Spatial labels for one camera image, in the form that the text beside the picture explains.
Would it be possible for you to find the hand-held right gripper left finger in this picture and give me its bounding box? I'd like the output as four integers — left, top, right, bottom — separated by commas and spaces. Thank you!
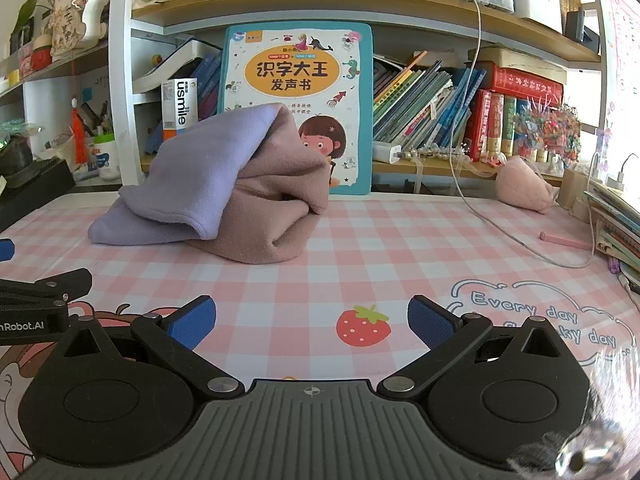
61, 296, 246, 401

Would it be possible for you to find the thick red dictionary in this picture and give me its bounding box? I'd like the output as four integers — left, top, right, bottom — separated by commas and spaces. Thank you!
487, 62, 564, 107

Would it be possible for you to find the stack of flat books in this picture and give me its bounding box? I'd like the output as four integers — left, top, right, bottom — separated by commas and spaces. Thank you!
584, 179, 640, 292

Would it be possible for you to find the row of leaning books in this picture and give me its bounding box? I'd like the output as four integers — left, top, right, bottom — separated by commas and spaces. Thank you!
372, 51, 489, 154

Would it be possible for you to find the red tassel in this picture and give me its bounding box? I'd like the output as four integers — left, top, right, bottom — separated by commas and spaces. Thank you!
70, 60, 89, 166

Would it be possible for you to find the pink pen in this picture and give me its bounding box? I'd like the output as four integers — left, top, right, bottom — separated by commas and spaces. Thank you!
538, 231, 594, 251

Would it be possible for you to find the upright red book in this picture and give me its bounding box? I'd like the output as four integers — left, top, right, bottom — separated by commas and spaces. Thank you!
464, 88, 494, 161

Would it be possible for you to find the decorative hanging plaque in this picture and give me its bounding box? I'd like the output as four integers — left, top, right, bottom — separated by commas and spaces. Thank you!
49, 0, 109, 56

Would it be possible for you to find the white charger plug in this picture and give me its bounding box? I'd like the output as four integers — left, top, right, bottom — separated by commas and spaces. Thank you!
372, 140, 404, 165

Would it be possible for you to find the colourful flower ornament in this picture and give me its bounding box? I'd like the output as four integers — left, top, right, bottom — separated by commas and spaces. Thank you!
514, 102, 584, 162

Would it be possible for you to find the beige box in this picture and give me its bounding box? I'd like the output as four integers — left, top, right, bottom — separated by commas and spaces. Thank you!
557, 167, 594, 224

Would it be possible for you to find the black device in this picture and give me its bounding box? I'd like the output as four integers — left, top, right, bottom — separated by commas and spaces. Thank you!
564, 8, 601, 54

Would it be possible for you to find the wooden bookshelf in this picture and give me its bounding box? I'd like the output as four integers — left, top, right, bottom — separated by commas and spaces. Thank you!
0, 0, 607, 192

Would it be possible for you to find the teal children's picture book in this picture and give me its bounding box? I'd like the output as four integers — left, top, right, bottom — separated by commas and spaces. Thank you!
217, 23, 375, 196

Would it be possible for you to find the black box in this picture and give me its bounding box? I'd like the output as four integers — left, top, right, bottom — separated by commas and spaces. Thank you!
0, 158, 76, 234

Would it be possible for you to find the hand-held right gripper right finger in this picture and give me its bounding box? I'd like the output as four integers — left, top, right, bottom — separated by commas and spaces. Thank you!
377, 296, 569, 401

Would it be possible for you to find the bunch of pens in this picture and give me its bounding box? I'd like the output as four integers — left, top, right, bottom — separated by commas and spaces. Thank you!
79, 102, 116, 139

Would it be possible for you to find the white wall chart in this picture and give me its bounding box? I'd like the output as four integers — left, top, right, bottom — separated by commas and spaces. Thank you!
604, 0, 640, 127

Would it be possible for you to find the white pen holder cup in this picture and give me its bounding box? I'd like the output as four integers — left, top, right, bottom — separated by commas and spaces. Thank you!
93, 134, 121, 181

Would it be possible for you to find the purple and pink sweater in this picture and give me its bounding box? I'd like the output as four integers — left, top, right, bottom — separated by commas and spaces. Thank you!
87, 102, 331, 265

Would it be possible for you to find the clear shiny ornament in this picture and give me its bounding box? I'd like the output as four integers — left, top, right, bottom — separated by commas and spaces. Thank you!
505, 410, 640, 480

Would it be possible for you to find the pink plush toy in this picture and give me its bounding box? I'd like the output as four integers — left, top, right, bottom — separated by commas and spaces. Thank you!
494, 155, 559, 216

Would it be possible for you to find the green plant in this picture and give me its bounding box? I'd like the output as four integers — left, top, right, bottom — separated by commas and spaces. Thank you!
9, 0, 51, 41

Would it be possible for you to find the white charging cable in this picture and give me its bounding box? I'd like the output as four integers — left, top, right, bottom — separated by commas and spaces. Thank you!
434, 0, 601, 269

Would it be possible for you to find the pearl bead string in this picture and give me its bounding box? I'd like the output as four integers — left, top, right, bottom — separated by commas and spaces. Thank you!
400, 142, 472, 162

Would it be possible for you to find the white orange toothpaste box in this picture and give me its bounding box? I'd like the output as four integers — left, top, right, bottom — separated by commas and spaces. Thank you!
160, 78, 200, 142

